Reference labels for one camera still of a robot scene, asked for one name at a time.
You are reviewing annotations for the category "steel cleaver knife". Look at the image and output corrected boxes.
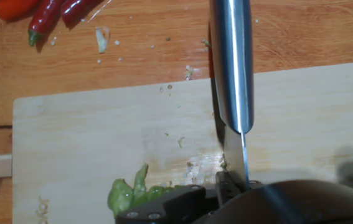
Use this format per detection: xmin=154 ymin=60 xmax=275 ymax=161
xmin=209 ymin=0 xmax=255 ymax=191

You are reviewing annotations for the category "red chili pepper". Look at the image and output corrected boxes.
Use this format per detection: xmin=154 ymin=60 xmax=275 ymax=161
xmin=60 ymin=0 xmax=106 ymax=29
xmin=27 ymin=0 xmax=67 ymax=47
xmin=0 ymin=0 xmax=41 ymax=22

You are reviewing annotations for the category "green chili pepper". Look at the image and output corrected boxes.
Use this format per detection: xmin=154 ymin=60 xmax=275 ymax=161
xmin=106 ymin=163 xmax=185 ymax=217

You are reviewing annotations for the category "large varnished wooden board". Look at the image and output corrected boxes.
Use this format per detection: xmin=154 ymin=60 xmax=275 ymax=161
xmin=0 ymin=0 xmax=353 ymax=224

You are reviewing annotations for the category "white vegetable scrap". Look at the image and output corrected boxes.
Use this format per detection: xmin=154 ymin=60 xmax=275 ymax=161
xmin=95 ymin=26 xmax=111 ymax=54

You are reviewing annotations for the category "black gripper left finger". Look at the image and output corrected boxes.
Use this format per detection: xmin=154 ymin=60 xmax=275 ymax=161
xmin=115 ymin=184 xmax=219 ymax=224

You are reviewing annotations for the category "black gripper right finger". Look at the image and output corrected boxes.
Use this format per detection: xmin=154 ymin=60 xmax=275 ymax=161
xmin=215 ymin=170 xmax=266 ymax=207

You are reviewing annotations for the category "light wooden cutting board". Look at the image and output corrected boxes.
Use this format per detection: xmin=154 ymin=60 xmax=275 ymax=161
xmin=12 ymin=60 xmax=353 ymax=224

